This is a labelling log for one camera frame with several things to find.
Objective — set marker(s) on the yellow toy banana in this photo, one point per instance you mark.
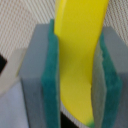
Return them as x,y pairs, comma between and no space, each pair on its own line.
78,25

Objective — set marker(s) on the teal padded gripper left finger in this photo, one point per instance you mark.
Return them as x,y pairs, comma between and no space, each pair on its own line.
40,78

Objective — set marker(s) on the teal padded gripper right finger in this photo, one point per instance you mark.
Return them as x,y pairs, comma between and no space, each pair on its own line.
109,91

